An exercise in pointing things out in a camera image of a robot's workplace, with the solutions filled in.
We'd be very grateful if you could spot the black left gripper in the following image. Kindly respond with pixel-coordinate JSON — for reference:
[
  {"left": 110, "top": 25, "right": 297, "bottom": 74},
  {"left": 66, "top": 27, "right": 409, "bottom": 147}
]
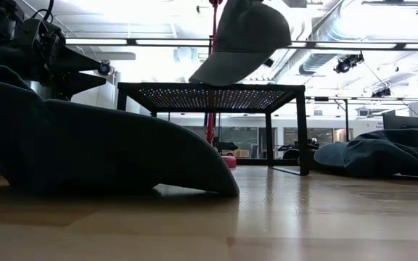
[{"left": 12, "top": 17, "right": 107, "bottom": 102}]

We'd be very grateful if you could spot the dark blue corduroy cap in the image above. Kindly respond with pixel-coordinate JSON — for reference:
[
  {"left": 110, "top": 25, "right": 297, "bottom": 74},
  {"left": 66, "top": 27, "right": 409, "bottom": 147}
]
[{"left": 0, "top": 62, "right": 240, "bottom": 199}]

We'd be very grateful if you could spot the grey baseball cap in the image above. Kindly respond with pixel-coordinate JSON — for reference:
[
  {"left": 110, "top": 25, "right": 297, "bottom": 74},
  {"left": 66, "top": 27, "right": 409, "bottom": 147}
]
[{"left": 188, "top": 0, "right": 292, "bottom": 87}]

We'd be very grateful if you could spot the faded blue baseball cap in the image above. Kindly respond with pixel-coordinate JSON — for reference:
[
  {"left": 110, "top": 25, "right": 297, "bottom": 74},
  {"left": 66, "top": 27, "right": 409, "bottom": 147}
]
[{"left": 313, "top": 128, "right": 418, "bottom": 179}]

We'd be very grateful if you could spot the red pole stand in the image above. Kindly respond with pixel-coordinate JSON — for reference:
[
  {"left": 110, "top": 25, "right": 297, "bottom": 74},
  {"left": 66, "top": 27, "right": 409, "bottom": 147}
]
[{"left": 205, "top": 0, "right": 237, "bottom": 169}]

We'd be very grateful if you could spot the black mesh metal stand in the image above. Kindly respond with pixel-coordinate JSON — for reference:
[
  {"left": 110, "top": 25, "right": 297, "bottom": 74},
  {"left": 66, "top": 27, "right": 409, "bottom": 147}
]
[{"left": 116, "top": 82, "right": 311, "bottom": 177}]

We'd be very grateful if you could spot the ceiling track light fixture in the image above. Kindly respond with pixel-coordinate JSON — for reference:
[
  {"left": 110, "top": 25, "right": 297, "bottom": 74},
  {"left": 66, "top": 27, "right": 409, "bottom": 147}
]
[{"left": 361, "top": 0, "right": 418, "bottom": 15}]

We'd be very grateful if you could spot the black computer monitor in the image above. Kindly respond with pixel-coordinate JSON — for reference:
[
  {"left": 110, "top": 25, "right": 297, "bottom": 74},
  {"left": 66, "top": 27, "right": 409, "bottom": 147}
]
[{"left": 382, "top": 110, "right": 418, "bottom": 131}]

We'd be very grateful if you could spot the wall security camera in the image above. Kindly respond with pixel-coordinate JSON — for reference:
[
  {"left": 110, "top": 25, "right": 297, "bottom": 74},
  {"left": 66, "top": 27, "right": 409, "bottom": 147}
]
[{"left": 98, "top": 60, "right": 112, "bottom": 76}]

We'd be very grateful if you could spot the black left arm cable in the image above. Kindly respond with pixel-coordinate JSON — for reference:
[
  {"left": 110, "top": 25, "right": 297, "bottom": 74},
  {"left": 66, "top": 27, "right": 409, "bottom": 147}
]
[{"left": 30, "top": 0, "right": 56, "bottom": 22}]

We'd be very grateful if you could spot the overhead light rail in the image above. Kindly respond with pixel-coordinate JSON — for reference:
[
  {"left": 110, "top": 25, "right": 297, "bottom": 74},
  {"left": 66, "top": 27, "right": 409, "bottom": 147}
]
[{"left": 65, "top": 37, "right": 418, "bottom": 51}]

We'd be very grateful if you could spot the silver ventilation duct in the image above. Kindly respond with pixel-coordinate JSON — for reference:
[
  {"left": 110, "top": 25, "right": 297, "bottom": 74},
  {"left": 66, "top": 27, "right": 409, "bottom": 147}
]
[{"left": 272, "top": 0, "right": 362, "bottom": 83}]

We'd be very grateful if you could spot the black hanging ceiling camera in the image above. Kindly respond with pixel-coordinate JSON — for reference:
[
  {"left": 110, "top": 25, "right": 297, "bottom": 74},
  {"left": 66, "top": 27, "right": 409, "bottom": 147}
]
[
  {"left": 334, "top": 52, "right": 365, "bottom": 75},
  {"left": 371, "top": 88, "right": 392, "bottom": 99}
]

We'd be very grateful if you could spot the black gantry frame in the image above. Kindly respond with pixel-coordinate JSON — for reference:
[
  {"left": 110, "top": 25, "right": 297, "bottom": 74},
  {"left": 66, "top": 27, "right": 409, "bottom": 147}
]
[{"left": 305, "top": 96, "right": 350, "bottom": 143}]

